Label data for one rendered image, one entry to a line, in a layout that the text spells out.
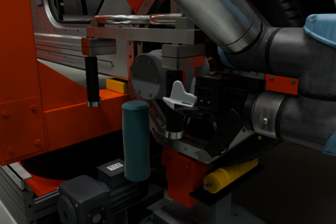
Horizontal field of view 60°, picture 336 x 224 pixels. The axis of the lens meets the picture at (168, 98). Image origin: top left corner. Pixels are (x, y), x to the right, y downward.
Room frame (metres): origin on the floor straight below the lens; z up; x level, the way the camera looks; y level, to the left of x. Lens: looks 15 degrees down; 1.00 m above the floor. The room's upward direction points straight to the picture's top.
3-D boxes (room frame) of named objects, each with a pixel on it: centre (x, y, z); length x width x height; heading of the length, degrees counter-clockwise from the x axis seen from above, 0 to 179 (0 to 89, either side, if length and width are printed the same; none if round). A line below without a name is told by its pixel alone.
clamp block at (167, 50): (0.63, -0.03, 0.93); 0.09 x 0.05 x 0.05; 135
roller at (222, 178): (0.88, -0.22, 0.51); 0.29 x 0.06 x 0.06; 135
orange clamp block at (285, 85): (0.68, -0.29, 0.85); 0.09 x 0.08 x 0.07; 45
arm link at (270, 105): (0.45, -0.17, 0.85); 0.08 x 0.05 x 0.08; 135
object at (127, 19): (0.88, 0.10, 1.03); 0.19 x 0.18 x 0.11; 135
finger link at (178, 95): (0.57, -0.02, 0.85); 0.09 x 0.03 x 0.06; 54
